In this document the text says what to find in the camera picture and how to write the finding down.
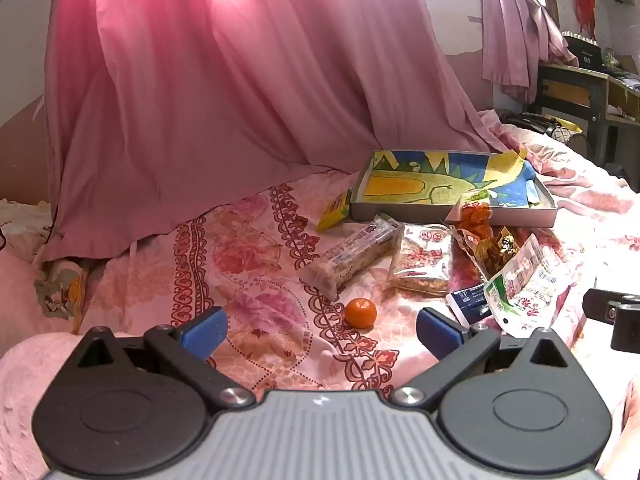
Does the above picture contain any pink floral bedsheet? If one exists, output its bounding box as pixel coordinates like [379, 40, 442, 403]
[0, 109, 640, 480]

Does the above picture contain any long clear cracker packet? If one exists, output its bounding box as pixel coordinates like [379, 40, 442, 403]
[299, 214, 401, 302]

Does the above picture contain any square rice cracker packet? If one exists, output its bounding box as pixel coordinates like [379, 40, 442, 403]
[387, 222, 456, 297]

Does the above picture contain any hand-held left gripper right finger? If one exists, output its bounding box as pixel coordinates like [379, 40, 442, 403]
[390, 306, 576, 412]

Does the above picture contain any cartoon print pillow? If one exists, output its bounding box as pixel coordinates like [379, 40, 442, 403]
[34, 257, 92, 334]

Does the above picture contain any colourful painted paper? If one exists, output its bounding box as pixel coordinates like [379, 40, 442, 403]
[361, 150, 540, 208]

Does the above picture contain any white cloth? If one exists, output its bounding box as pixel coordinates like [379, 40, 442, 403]
[0, 198, 57, 262]

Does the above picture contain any white green snack packet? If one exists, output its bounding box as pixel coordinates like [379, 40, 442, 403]
[482, 234, 574, 339]

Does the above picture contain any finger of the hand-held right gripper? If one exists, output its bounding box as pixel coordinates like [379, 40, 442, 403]
[611, 304, 640, 354]
[582, 288, 640, 326]

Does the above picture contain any grey cardboard tray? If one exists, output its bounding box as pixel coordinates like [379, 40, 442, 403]
[348, 149, 558, 229]

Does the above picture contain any orange dried fruit packet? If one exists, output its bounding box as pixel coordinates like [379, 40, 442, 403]
[445, 195, 494, 242]

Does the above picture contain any dark blue snack packet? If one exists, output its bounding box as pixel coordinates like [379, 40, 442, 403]
[445, 284, 494, 326]

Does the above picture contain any brown gold snack packet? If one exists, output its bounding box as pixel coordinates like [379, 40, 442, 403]
[456, 226, 524, 282]

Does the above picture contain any yellow snack packet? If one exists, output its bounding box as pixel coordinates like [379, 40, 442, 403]
[315, 190, 352, 234]

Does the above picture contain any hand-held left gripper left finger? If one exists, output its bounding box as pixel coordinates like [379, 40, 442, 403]
[70, 306, 257, 413]

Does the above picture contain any black wire basket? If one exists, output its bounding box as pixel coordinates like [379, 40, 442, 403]
[545, 124, 587, 155]

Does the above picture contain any black box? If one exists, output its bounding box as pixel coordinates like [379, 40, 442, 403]
[562, 35, 604, 69]

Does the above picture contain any orange tangerine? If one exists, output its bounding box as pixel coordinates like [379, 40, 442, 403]
[344, 297, 378, 330]

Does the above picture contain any small pink window curtain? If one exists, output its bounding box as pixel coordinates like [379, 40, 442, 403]
[480, 0, 581, 99]

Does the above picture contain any large pink curtain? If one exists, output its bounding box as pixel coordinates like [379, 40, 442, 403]
[42, 0, 502, 262]

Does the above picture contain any wooden desk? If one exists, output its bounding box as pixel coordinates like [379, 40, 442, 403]
[530, 62, 640, 173]

